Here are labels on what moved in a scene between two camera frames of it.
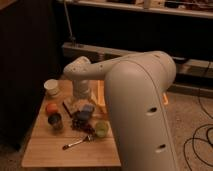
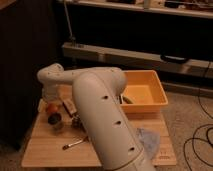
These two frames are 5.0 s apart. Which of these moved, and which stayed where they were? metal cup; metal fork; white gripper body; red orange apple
Moved: white gripper body
Stayed: metal cup; red orange apple; metal fork
